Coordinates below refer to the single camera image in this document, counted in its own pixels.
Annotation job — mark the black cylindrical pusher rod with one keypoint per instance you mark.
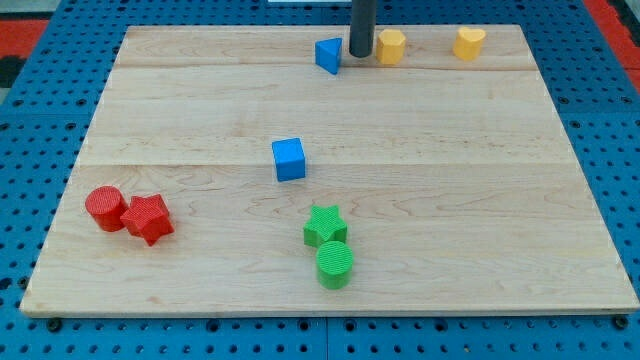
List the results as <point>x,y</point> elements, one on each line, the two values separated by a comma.
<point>362,27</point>

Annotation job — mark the blue triangle block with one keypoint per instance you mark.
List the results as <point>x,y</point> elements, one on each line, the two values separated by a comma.
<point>328,54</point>

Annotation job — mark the wooden board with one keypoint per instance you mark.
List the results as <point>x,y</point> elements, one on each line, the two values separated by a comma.
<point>460,188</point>

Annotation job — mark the yellow hexagon block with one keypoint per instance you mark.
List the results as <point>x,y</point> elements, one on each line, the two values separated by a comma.
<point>390,46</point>

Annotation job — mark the yellow heart block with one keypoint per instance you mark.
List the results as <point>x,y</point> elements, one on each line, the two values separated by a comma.
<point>468,43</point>

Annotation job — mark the blue cube block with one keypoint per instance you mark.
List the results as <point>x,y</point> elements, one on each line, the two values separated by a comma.
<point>289,158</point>

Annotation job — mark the green star block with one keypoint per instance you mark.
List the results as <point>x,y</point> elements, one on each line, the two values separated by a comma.
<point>325,224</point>

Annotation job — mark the green cylinder block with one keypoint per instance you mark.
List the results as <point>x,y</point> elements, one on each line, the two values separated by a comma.
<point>334,263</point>

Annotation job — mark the red star block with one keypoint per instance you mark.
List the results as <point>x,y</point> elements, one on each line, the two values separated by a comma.
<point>148,218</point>

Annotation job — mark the red cylinder block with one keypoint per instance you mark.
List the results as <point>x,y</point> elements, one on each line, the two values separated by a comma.
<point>106,205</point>

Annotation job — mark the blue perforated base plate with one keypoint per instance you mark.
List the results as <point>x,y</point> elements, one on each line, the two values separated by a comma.
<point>56,56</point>

